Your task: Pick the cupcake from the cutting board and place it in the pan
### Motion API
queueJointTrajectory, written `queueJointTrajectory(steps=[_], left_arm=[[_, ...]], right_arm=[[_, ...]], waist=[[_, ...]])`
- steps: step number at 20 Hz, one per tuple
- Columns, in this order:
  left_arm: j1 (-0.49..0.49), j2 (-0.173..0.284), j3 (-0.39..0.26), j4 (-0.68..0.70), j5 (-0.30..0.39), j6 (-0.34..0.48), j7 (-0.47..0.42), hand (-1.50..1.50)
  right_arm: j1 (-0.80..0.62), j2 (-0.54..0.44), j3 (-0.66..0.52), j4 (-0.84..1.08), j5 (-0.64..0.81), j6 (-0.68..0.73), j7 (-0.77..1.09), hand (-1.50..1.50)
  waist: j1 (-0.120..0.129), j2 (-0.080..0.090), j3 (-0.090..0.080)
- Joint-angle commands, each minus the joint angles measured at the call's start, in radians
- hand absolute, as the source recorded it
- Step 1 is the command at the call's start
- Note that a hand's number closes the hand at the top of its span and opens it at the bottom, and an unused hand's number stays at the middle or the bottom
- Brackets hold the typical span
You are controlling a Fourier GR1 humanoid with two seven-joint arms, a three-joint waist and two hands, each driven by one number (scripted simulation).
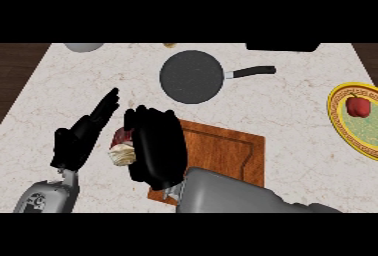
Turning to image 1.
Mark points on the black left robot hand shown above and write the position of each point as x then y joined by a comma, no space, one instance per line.
78,136

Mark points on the grey bowl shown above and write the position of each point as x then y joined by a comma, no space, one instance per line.
83,47

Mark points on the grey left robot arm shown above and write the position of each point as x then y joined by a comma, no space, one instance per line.
46,196

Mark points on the yellow-rimmed green plate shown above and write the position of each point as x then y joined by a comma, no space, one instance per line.
356,128

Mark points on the red-topped cupcake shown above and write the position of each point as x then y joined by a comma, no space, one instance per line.
121,150

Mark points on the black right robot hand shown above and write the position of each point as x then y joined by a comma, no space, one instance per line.
157,150

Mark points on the small tan object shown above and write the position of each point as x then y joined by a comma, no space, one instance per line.
170,44

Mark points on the dark grey frying pan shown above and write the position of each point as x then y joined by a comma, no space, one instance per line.
192,76

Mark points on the red bell pepper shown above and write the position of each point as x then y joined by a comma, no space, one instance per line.
357,106

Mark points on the brown wooden cutting board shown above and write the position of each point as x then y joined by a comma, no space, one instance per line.
222,150

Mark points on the black appliance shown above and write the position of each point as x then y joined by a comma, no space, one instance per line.
282,47

